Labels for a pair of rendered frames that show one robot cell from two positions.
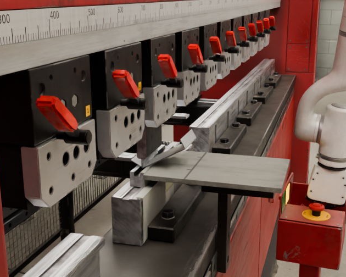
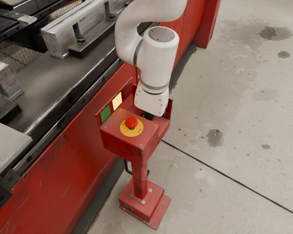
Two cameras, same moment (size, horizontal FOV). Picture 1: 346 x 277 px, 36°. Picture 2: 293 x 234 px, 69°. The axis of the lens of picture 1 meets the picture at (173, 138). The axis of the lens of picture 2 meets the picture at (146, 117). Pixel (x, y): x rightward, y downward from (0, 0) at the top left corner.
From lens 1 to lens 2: 1.00 m
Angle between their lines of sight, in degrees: 35
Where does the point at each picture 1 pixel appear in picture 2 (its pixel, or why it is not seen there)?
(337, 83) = (142, 12)
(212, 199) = not seen: hidden behind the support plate
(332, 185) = (151, 102)
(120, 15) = not seen: outside the picture
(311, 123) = (127, 50)
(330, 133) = (143, 64)
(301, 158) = (210, 14)
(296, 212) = (118, 121)
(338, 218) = (146, 134)
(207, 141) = (57, 45)
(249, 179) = not seen: outside the picture
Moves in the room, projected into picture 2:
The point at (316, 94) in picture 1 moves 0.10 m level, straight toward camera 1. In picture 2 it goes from (123, 22) to (97, 46)
